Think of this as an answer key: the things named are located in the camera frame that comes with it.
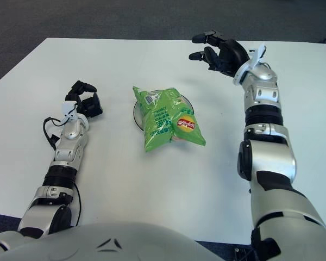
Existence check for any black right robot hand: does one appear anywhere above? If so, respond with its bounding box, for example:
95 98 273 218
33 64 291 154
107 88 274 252
188 30 250 79

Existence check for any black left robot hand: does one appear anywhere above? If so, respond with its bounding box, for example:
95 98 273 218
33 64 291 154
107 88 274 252
64 80 103 120

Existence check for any green snack bag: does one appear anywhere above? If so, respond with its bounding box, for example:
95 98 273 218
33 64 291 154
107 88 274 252
132 85 207 154

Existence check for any white plate with black rim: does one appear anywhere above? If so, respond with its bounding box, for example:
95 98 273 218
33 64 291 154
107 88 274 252
133 94 195 133

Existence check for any grey robot torso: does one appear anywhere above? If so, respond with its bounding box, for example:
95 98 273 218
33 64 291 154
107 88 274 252
0 221 255 261

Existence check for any dark metal floor object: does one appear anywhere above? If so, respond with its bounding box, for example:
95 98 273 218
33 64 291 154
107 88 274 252
233 246 255 261

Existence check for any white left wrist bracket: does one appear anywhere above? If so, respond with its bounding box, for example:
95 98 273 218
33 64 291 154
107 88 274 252
61 101 84 123

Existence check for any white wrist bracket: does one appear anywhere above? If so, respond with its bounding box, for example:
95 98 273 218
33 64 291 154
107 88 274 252
232 42 268 86
61 101 84 123

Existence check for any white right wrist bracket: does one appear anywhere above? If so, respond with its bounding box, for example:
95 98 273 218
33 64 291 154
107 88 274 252
232 42 268 86

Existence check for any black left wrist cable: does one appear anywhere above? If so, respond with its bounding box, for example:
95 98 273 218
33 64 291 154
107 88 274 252
42 116 65 150

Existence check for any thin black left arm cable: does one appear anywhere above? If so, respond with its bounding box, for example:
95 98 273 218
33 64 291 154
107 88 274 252
72 184 82 226

